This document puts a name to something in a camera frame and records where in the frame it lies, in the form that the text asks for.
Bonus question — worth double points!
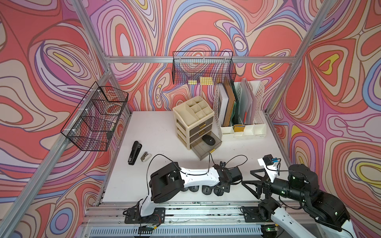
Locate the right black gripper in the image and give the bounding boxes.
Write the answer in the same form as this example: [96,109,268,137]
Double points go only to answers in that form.
[241,168,307,203]

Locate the transparent bottom drawer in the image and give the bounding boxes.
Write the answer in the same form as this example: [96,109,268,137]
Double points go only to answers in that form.
[190,132,222,160]

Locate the beige drawer organizer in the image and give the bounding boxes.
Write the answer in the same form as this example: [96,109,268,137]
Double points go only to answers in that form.
[172,96,214,150]

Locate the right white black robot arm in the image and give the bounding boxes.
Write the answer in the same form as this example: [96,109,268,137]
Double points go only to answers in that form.
[242,164,356,238]

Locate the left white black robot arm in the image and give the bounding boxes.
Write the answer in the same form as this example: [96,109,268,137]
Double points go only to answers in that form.
[139,162,243,217]

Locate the brown cardboard folder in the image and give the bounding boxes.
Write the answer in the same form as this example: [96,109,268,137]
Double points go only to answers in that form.
[223,84,236,127]

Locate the green folder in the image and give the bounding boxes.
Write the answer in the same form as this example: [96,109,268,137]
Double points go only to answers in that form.
[231,83,241,126]

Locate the white file rack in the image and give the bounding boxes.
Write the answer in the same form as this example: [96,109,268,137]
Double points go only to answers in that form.
[213,78,267,141]

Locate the translucent grey folders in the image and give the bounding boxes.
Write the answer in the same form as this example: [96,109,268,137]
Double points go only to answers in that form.
[239,78,254,125]

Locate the white book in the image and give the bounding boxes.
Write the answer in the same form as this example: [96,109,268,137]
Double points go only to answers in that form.
[217,84,229,124]

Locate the black stapler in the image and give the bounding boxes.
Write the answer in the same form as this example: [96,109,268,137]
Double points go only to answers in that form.
[128,141,142,165]

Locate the yellow sticky notes pad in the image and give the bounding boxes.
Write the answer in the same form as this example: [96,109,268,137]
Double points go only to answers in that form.
[199,76,214,85]

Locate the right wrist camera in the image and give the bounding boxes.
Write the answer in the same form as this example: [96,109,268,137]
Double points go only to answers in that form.
[258,154,281,183]

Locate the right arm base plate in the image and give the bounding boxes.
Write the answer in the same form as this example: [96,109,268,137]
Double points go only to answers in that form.
[239,206,267,223]

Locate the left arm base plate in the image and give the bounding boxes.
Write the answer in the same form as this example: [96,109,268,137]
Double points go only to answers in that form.
[124,206,166,225]

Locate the aluminium rail base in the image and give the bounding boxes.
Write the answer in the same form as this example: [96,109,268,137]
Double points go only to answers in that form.
[74,202,291,238]

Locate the back black wire basket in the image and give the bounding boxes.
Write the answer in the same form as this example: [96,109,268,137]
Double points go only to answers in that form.
[172,50,237,85]

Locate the black wire basket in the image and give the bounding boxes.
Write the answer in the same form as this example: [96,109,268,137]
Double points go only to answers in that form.
[61,82,129,151]
[172,50,237,85]

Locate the left black wire basket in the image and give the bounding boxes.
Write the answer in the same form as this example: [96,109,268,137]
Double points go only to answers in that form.
[61,82,129,151]

